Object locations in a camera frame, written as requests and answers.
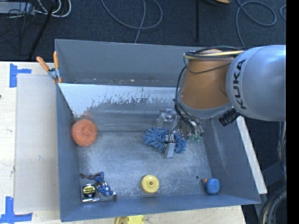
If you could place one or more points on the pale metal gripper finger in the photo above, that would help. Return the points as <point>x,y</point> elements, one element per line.
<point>168,116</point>
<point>170,147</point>

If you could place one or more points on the blue fluffy cloth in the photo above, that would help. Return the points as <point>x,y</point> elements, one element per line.
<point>154,137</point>

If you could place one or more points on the yellow round disc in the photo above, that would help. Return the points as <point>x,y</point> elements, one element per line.
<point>150,184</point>

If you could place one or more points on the grey metal bin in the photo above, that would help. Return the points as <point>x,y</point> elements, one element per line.
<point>130,162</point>

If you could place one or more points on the blue and orange toy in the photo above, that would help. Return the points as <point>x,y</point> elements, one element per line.
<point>213,186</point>

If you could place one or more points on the blue toy figure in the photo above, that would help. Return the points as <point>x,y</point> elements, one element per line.
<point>102,186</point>

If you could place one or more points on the orange round scrubber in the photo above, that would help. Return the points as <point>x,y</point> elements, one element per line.
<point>84,132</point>

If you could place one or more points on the silver packet with yellow label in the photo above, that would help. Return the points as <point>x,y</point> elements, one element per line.
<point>89,192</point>

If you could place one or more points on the pale wood flat board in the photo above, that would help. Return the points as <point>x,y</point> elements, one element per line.
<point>35,143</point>

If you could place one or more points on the black cylinder on white bracket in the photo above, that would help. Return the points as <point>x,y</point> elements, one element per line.
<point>229,117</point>

